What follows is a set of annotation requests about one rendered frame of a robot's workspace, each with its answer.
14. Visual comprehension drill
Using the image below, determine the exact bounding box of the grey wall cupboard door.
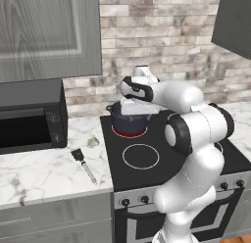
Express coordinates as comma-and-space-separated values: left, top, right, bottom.
0, 0, 104, 84

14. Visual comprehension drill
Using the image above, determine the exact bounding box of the black microwave oven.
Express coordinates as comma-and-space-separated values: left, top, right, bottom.
0, 78, 69, 156

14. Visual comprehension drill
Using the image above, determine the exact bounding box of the grey base cupboard door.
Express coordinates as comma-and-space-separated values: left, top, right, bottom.
0, 219, 114, 243

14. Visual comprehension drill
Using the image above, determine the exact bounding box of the grey drawer front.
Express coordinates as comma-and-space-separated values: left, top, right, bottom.
0, 191, 114, 235

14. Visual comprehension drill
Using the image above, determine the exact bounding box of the dark grey wall cupboard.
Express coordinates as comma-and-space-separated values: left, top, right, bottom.
211, 0, 251, 61

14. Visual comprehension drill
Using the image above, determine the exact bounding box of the black stove with hob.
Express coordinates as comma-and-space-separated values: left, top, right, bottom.
99, 109, 251, 243

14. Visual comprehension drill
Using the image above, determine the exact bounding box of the black oven door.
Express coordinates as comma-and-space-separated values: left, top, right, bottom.
114, 187, 245, 243

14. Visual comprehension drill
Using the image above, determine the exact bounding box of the grey wall socket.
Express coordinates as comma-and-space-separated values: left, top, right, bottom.
215, 61, 228, 81

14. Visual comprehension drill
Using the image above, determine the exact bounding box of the dark blue cooking pot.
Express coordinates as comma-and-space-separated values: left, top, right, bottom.
105, 102, 154, 137

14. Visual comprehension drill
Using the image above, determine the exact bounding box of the grey drawer handle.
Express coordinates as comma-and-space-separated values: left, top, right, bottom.
0, 215, 33, 226

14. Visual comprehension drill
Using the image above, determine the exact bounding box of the black spatula with metal handle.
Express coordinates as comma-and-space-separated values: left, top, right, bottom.
70, 148, 98, 186

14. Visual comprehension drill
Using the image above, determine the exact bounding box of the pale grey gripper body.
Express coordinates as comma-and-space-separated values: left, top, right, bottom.
119, 97, 162, 118

